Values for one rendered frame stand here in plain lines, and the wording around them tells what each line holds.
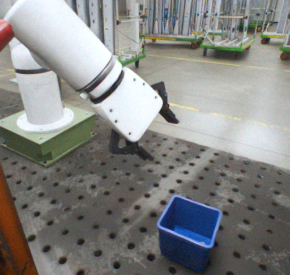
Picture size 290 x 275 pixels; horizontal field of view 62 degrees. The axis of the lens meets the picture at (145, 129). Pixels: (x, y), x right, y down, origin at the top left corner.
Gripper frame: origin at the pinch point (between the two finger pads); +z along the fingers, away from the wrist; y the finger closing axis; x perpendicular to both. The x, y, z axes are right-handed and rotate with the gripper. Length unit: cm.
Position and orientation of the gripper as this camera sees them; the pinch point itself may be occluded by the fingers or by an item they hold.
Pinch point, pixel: (159, 137)
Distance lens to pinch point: 48.5
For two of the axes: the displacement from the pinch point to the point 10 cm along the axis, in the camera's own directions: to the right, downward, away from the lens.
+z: 6.1, 5.9, 5.3
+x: -5.6, -1.4, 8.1
